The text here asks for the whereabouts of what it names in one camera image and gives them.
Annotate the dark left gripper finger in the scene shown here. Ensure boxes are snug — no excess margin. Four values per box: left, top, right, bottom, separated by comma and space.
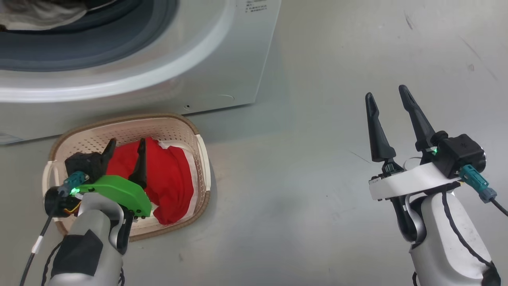
127, 137, 148, 188
99, 137, 117, 176

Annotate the right teal-plug camera cable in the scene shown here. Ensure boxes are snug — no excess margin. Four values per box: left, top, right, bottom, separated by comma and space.
459, 164, 508, 218

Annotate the left teal-plug camera cable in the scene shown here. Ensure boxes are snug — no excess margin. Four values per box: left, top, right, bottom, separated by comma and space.
19, 171, 89, 286

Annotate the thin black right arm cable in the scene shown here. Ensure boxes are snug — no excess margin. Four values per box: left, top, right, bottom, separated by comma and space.
440, 191, 501, 286

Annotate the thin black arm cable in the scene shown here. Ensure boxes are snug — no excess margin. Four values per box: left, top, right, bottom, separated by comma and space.
440, 191, 501, 286
40, 238, 65, 286

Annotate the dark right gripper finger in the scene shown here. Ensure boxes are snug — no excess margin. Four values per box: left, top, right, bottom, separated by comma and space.
365, 92, 397, 163
398, 84, 437, 153

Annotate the beige perforated laundry basket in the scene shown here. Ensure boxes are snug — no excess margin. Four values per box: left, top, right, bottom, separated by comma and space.
41, 114, 211, 242

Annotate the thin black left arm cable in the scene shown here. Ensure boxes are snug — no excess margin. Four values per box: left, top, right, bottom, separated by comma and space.
40, 238, 65, 286

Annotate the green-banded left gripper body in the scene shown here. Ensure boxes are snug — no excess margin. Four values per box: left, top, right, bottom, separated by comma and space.
43, 174, 152, 218

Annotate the teal-plug camera cable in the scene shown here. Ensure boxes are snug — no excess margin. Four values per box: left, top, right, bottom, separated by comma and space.
19, 171, 89, 286
459, 164, 508, 218

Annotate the white front-load washing machine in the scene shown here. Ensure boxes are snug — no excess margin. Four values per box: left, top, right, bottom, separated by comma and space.
0, 0, 283, 146

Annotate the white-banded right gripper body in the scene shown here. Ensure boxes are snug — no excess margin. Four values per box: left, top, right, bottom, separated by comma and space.
369, 159, 464, 201

